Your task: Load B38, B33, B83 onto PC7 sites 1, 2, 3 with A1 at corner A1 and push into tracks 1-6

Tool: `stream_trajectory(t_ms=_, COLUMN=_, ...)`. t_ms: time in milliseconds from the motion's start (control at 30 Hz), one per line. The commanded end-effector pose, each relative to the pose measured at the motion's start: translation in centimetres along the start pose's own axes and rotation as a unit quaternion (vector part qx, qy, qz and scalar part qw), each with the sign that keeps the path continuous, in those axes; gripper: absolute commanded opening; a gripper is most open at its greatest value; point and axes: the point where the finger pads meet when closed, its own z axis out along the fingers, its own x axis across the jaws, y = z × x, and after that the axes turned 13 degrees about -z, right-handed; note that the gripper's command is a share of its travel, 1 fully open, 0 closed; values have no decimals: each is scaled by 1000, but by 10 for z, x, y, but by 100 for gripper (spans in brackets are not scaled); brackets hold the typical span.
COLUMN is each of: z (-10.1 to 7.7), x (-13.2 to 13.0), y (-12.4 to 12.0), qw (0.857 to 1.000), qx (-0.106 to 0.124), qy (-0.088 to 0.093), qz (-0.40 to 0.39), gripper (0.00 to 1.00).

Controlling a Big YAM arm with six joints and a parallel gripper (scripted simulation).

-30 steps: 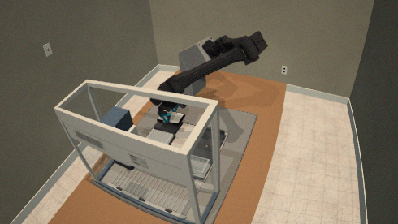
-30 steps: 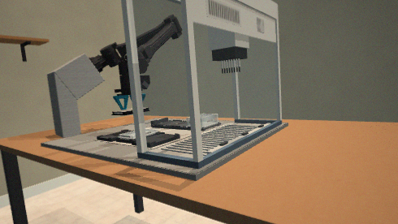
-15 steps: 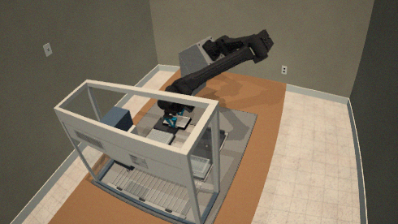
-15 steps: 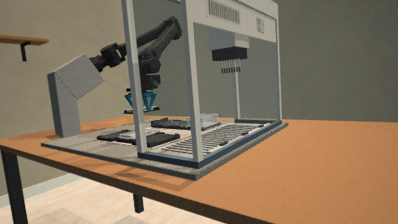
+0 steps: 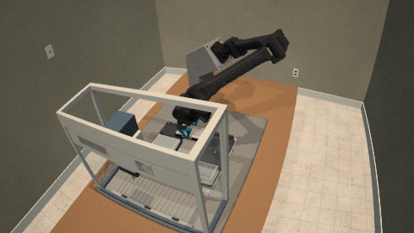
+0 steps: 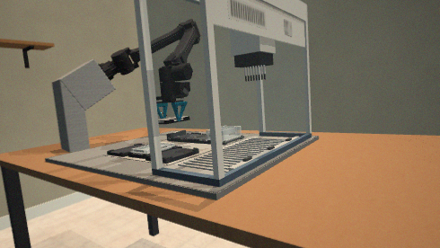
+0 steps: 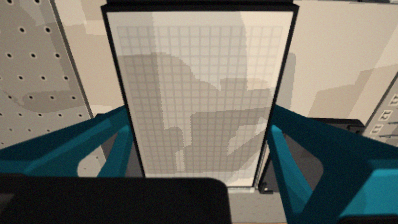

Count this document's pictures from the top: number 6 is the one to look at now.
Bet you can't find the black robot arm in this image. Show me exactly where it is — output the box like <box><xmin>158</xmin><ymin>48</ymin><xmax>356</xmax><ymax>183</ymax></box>
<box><xmin>97</xmin><ymin>48</ymin><xmax>140</xmax><ymax>80</ymax></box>

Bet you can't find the white well plate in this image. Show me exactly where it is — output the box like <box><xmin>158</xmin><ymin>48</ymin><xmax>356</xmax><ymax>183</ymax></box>
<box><xmin>131</xmin><ymin>145</ymin><xmax>150</xmax><ymax>155</ymax></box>

